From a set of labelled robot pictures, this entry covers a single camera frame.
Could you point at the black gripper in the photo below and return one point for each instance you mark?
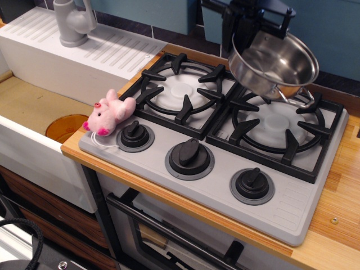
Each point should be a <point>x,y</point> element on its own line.
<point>247,18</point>

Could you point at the stainless steel pan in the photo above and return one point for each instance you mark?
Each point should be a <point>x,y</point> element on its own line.
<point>276,69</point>

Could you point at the pink stuffed pig toy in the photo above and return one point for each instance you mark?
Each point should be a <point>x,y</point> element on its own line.
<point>108,112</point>

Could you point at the grey toy stove top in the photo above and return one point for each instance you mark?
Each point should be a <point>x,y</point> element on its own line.
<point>286,216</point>

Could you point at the black middle stove knob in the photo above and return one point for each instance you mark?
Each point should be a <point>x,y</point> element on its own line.
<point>190,160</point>

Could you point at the black stove knob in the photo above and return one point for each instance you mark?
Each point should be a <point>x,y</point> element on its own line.
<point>135,137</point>
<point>190,160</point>
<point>252,186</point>

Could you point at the black left stove knob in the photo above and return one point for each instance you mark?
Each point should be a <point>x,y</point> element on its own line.
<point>135,137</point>

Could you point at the black right stove knob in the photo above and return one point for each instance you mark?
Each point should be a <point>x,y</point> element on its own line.
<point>252,186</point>

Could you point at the black left burner grate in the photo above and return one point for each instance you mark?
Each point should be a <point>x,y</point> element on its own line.
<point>187,121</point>

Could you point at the black burner grate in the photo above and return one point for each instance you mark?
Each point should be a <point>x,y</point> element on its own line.
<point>187,121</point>
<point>305,161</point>

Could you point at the white left burner cap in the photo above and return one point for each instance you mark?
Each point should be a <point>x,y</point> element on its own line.
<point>176,87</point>

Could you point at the white burner cap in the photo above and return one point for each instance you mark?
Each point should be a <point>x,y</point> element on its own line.
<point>176,87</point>
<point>274,120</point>

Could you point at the white right burner cap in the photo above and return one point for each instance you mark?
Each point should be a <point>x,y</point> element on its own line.
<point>274,120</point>

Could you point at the black right burner grate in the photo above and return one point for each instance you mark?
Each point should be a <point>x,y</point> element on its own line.
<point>305,161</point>

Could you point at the grey toy faucet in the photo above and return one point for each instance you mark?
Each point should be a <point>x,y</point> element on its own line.
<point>74,25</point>

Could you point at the white toy sink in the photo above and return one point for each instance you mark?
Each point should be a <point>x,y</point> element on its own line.
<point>41,81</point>

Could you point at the wooden drawer front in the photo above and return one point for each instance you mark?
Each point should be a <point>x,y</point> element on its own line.
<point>65,226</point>

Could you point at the oven door with handle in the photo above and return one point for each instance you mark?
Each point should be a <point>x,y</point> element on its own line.
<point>172,249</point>

